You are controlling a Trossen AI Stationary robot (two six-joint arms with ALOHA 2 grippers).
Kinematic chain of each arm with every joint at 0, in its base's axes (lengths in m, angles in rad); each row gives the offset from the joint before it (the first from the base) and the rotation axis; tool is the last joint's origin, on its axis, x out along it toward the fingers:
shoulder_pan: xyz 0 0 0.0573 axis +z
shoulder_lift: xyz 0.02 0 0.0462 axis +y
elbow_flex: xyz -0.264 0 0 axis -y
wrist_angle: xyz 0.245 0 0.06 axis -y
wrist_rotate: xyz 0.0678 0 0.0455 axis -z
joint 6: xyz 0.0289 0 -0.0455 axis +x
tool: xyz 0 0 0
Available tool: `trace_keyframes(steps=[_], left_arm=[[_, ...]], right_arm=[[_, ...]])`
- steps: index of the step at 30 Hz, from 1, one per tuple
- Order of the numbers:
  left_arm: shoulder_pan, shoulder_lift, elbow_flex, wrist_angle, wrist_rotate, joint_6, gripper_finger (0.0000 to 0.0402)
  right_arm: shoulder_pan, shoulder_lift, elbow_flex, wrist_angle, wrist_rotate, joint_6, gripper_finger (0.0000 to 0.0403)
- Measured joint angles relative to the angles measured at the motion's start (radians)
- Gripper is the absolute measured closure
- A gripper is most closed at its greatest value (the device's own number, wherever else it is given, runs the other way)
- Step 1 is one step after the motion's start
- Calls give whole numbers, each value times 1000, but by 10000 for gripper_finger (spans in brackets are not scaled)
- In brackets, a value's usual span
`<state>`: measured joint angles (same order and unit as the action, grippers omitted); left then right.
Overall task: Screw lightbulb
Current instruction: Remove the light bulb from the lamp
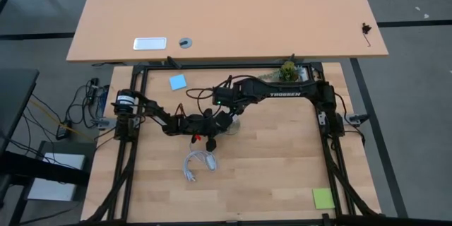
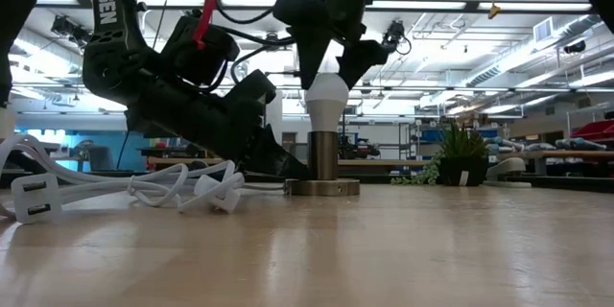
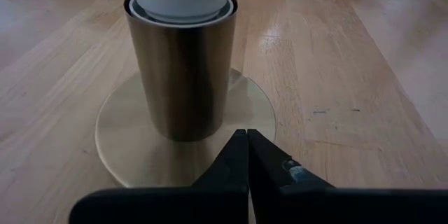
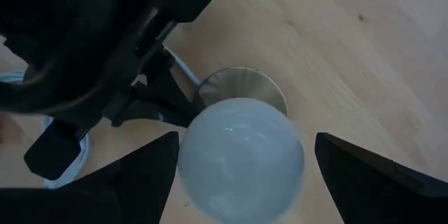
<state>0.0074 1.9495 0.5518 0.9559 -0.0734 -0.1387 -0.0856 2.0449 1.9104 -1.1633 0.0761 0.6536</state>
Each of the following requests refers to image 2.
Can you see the white ceiling air vent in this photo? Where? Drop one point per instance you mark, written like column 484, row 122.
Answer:
column 543, row 30

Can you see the wooden workbench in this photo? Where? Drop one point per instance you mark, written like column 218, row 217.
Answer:
column 556, row 156

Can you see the red fabric cover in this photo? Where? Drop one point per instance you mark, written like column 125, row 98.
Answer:
column 595, row 130

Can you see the blue storage bin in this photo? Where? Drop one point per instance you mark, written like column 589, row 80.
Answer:
column 487, row 133
column 432, row 134

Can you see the brass lamp socket base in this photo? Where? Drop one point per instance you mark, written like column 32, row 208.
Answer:
column 322, row 158

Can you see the white bottle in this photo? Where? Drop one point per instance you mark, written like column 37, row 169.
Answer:
column 6, row 122

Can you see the black ceiling speaker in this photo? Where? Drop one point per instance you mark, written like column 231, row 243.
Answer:
column 574, row 47

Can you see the white lightbulb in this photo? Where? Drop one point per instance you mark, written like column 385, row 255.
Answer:
column 326, row 105

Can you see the small black mounted camera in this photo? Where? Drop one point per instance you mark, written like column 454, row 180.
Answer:
column 394, row 33

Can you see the red zip tie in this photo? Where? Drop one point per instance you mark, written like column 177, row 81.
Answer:
column 204, row 24

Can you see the black ceiling-mounted device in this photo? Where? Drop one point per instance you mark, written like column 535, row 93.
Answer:
column 74, row 33

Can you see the white stapler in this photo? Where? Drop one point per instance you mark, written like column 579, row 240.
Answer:
column 503, row 168

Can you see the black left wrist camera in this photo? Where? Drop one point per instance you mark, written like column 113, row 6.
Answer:
column 206, row 53

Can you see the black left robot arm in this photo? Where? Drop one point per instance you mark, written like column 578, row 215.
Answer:
column 112, row 67

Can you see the potted green succulent plant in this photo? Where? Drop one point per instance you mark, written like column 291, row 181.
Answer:
column 460, row 153

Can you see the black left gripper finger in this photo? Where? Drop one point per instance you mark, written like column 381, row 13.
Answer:
column 278, row 160

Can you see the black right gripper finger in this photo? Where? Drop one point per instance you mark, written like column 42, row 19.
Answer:
column 364, row 57
column 309, row 24

